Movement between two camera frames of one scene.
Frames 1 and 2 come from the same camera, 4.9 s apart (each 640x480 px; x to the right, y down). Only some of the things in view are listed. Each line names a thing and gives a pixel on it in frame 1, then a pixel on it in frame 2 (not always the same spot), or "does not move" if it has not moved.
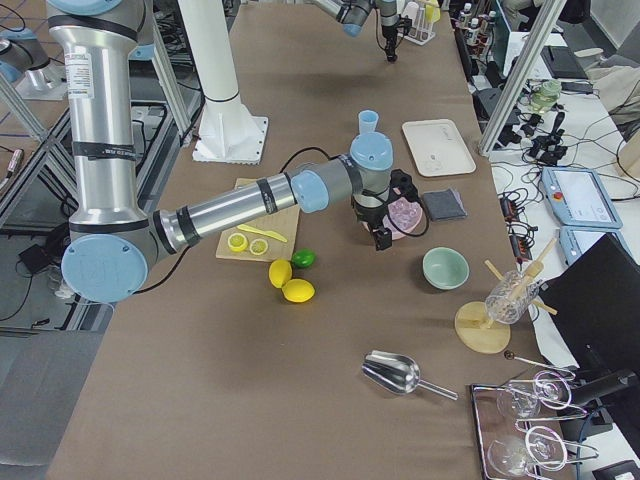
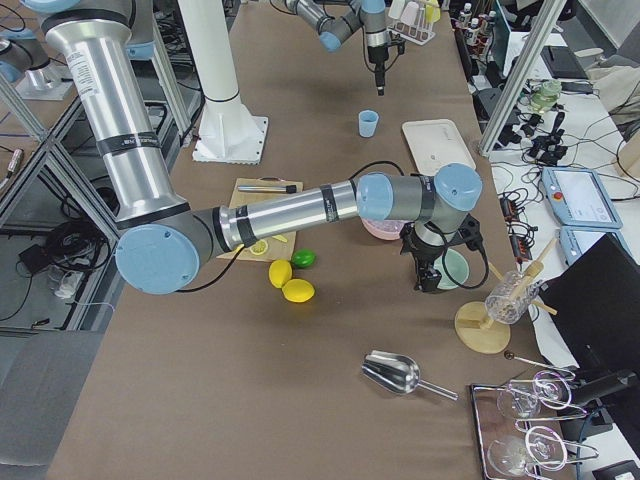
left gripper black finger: [390, 51] to [380, 82]
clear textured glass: [511, 297] does not move
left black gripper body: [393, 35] to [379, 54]
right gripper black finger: [383, 239] to [427, 279]
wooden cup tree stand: [476, 332] does not move
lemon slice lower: [258, 246] does not move
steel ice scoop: [397, 373] does not move
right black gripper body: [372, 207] to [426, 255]
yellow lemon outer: [298, 290] does not move
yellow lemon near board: [280, 272] does not move
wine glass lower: [542, 447] does not move
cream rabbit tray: [437, 148] does not move
